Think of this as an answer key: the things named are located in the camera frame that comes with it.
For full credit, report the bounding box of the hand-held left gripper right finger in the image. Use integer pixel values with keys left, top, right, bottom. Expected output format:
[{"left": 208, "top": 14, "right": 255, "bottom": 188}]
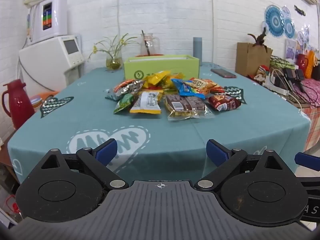
[{"left": 195, "top": 139, "right": 282, "bottom": 190}]

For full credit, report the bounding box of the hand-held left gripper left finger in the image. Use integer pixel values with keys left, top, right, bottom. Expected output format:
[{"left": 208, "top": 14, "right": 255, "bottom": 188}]
[{"left": 40, "top": 138, "right": 129, "bottom": 190}]

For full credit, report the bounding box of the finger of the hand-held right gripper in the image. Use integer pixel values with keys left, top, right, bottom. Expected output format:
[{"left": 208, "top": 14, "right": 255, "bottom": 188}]
[{"left": 294, "top": 152, "right": 320, "bottom": 172}]

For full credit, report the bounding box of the pile of snack packets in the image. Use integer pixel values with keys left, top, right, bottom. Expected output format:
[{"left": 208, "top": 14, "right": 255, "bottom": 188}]
[{"left": 114, "top": 70, "right": 242, "bottom": 122}]

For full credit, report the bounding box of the silver orange snack bag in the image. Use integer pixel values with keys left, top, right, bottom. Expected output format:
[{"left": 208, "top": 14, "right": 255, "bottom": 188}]
[{"left": 104, "top": 79, "right": 145, "bottom": 101}]

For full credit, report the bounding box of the green cardboard box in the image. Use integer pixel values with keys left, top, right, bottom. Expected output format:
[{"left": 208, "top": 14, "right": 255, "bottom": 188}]
[{"left": 124, "top": 54, "right": 200, "bottom": 80}]

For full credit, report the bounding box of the pink patterned cloth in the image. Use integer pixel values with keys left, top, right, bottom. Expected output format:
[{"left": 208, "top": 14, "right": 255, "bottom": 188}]
[{"left": 300, "top": 77, "right": 320, "bottom": 108}]

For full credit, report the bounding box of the smartphone in clear case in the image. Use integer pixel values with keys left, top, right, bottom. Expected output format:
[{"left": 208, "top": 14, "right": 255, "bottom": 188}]
[{"left": 210, "top": 68, "right": 237, "bottom": 78}]

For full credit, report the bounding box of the orange plastic basin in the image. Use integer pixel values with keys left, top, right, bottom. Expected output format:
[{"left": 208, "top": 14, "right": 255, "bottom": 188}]
[{"left": 30, "top": 91, "right": 60, "bottom": 111}]

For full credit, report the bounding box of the striped sock doll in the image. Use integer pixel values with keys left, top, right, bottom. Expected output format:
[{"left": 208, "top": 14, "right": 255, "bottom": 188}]
[{"left": 247, "top": 65, "right": 271, "bottom": 85}]

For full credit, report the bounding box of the yellow flower plant in vase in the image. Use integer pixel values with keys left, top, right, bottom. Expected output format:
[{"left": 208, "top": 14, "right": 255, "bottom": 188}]
[{"left": 87, "top": 34, "right": 140, "bottom": 71}]

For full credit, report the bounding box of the brown cardboard box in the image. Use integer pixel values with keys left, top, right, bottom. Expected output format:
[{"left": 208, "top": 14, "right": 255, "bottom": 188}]
[{"left": 235, "top": 42, "right": 273, "bottom": 77}]

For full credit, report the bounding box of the red thermos jug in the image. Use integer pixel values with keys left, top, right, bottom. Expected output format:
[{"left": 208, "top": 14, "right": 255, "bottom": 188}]
[{"left": 2, "top": 79, "right": 35, "bottom": 130}]

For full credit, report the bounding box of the green black patterned cushion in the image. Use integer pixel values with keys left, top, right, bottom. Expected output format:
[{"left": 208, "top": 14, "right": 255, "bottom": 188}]
[{"left": 270, "top": 55, "right": 296, "bottom": 68}]

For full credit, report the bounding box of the grey blue bottle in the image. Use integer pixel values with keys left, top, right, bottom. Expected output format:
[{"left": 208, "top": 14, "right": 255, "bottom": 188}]
[{"left": 193, "top": 37, "right": 202, "bottom": 67}]

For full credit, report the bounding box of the white appliance with screen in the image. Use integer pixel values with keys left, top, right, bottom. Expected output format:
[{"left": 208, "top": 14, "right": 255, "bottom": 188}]
[{"left": 19, "top": 34, "right": 84, "bottom": 92}]

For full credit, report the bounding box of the glass pitcher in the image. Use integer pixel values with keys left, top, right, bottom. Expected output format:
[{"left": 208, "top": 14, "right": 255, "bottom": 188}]
[{"left": 140, "top": 30, "right": 160, "bottom": 56}]

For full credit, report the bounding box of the dark purple plant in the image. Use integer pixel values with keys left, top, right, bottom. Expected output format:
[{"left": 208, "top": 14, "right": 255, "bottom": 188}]
[{"left": 247, "top": 27, "right": 273, "bottom": 53}]

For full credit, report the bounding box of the small blue paper fan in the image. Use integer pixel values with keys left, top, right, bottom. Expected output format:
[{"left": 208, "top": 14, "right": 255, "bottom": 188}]
[{"left": 284, "top": 17, "right": 297, "bottom": 39}]

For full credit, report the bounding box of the white water purifier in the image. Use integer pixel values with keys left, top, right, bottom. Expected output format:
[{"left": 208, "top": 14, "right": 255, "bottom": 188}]
[{"left": 27, "top": 0, "right": 68, "bottom": 46}]

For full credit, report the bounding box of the large blue paper fan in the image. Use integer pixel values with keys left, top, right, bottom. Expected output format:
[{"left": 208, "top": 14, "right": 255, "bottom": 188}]
[{"left": 264, "top": 4, "right": 286, "bottom": 36}]

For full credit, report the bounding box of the wall photo print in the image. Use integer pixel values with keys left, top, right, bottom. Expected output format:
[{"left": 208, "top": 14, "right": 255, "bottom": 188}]
[{"left": 286, "top": 39, "right": 298, "bottom": 61}]

